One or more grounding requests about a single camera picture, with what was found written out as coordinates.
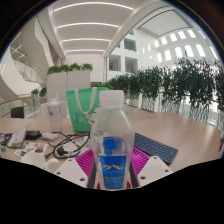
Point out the green plants on cabinet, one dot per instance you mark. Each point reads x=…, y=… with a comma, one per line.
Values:
x=70, y=67

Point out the green railing planter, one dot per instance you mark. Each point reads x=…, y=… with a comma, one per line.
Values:
x=42, y=92

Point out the green tote bag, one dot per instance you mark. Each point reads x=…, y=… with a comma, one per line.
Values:
x=81, y=110

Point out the white cabinet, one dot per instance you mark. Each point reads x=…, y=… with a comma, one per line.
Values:
x=66, y=86

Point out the small black pouch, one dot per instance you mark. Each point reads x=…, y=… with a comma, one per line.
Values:
x=33, y=135

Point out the colourful sticker sheet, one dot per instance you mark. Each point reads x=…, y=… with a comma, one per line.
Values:
x=31, y=148

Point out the green hedge plant row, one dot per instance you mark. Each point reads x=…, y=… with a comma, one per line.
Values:
x=180, y=86

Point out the clear plastic pouch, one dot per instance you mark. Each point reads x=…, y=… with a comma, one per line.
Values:
x=18, y=137

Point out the clear lidded tumbler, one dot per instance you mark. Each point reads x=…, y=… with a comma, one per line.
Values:
x=55, y=116

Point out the ceiling light strips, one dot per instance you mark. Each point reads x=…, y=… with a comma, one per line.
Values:
x=86, y=25

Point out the black office chair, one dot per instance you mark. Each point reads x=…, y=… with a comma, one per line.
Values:
x=17, y=112

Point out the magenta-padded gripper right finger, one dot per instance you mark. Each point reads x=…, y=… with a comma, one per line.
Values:
x=153, y=170

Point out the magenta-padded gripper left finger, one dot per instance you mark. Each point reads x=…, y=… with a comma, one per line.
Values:
x=71, y=171

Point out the clear blue-labelled water bottle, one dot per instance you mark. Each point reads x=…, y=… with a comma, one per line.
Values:
x=111, y=133

